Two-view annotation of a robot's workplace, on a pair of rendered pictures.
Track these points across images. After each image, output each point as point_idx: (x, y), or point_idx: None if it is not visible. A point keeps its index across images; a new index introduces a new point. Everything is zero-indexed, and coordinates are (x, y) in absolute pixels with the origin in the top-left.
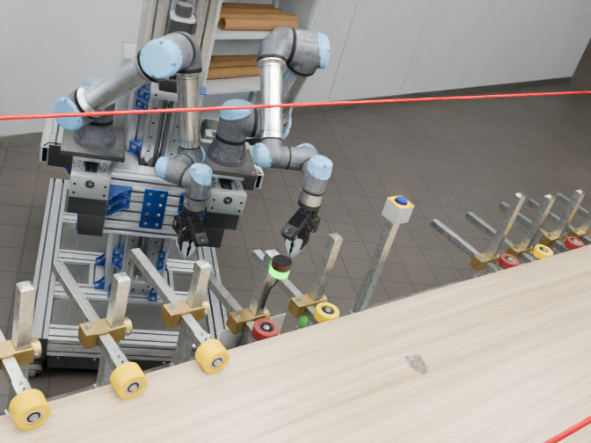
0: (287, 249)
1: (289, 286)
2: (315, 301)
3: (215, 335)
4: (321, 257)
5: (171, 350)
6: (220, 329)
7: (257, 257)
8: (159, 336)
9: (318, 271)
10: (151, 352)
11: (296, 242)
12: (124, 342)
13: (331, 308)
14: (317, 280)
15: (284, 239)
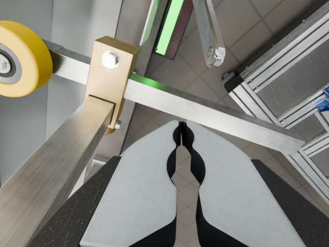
0: (210, 131)
1: (170, 101)
2: (86, 94)
3: (251, 97)
4: (49, 202)
5: (276, 52)
6: (250, 105)
7: (284, 132)
8: (297, 53)
9: (71, 150)
10: (291, 36)
11: (154, 197)
12: (327, 15)
13: (6, 80)
14: (76, 128)
15: (269, 168)
